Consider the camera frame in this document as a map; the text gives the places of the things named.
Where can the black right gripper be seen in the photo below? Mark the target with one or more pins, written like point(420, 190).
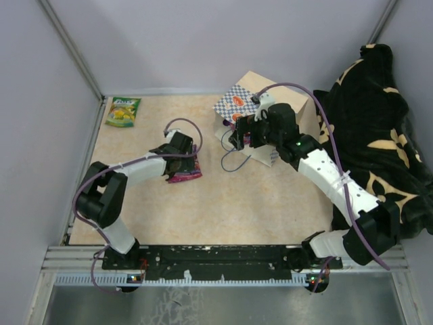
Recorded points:
point(247, 124)

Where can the blue checkered paper bag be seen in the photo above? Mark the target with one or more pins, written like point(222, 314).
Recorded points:
point(235, 103)

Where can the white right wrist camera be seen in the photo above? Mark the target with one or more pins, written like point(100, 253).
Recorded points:
point(263, 102)

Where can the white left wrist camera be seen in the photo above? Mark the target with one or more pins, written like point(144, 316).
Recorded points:
point(169, 133)

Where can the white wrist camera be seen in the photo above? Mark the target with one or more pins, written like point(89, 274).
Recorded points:
point(169, 133)
point(263, 102)

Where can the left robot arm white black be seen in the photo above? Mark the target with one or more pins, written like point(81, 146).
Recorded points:
point(98, 202)

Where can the black floral blanket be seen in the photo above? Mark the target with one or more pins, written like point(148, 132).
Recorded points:
point(368, 119)

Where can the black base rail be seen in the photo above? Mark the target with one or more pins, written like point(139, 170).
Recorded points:
point(206, 263)

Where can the green snack packet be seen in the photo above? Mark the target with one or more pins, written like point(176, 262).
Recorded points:
point(123, 112)

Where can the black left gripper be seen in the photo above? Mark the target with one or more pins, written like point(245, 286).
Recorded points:
point(187, 164)

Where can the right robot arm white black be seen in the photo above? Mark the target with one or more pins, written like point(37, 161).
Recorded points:
point(372, 225)

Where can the purple snack packet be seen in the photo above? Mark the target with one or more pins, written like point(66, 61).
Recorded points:
point(188, 170)

